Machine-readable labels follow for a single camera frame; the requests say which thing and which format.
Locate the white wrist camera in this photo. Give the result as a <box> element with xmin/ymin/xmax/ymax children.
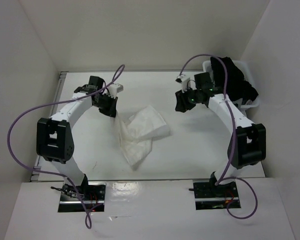
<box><xmin>175</xmin><ymin>74</ymin><xmax>191</xmax><ymax>93</ymax></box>
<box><xmin>107</xmin><ymin>83</ymin><xmax>124</xmax><ymax>99</ymax></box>

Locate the white pleated skirt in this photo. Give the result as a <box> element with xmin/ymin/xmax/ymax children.
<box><xmin>111</xmin><ymin>105</ymin><xmax>171</xmax><ymax>171</ymax></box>

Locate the white perforated plastic basket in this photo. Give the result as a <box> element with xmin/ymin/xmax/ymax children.
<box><xmin>202</xmin><ymin>60</ymin><xmax>260</xmax><ymax>111</ymax></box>

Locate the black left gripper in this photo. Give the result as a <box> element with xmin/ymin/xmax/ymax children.
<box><xmin>93</xmin><ymin>93</ymin><xmax>118</xmax><ymax>118</ymax></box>

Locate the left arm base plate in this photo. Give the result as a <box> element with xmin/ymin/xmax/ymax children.
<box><xmin>51</xmin><ymin>182</ymin><xmax>106</xmax><ymax>213</ymax></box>

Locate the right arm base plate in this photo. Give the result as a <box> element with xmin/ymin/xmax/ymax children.
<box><xmin>188</xmin><ymin>180</ymin><xmax>241</xmax><ymax>210</ymax></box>

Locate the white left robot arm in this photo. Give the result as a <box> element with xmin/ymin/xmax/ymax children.
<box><xmin>36</xmin><ymin>76</ymin><xmax>124</xmax><ymax>200</ymax></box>

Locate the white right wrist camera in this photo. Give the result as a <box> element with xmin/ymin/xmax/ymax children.
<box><xmin>175</xmin><ymin>74</ymin><xmax>191</xmax><ymax>93</ymax></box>

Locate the black skirt in basket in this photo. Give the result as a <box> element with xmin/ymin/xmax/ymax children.
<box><xmin>210</xmin><ymin>57</ymin><xmax>259</xmax><ymax>105</ymax></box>

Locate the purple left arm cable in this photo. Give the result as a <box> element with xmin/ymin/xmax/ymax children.
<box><xmin>6</xmin><ymin>64</ymin><xmax>126</xmax><ymax>230</ymax></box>

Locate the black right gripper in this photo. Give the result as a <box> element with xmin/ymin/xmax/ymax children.
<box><xmin>174</xmin><ymin>85</ymin><xmax>201</xmax><ymax>113</ymax></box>

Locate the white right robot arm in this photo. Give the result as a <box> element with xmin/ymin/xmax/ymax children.
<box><xmin>175</xmin><ymin>74</ymin><xmax>266</xmax><ymax>197</ymax></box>

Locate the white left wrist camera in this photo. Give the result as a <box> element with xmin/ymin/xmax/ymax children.
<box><xmin>107</xmin><ymin>83</ymin><xmax>124</xmax><ymax>99</ymax></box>

